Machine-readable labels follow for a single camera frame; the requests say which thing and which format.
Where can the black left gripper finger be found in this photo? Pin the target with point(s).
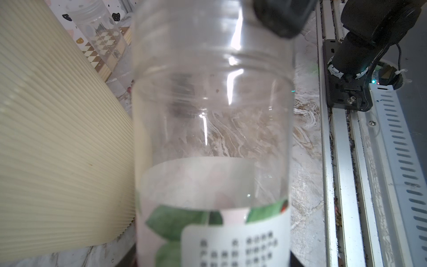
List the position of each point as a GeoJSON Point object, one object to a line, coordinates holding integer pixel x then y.
{"type": "Point", "coordinates": [285, 18]}

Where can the clear labelled plastic jar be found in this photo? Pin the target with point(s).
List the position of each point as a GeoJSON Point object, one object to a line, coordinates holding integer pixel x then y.
{"type": "Point", "coordinates": [212, 113]}

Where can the wooden folding chess board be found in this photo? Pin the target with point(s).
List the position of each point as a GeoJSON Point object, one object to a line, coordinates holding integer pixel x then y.
{"type": "Point", "coordinates": [105, 49]}

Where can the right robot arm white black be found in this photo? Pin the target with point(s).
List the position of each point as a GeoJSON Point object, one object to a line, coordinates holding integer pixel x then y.
{"type": "Point", "coordinates": [373, 26]}

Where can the cream ribbed trash bin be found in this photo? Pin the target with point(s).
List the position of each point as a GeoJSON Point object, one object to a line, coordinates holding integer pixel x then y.
{"type": "Point", "coordinates": [66, 142]}

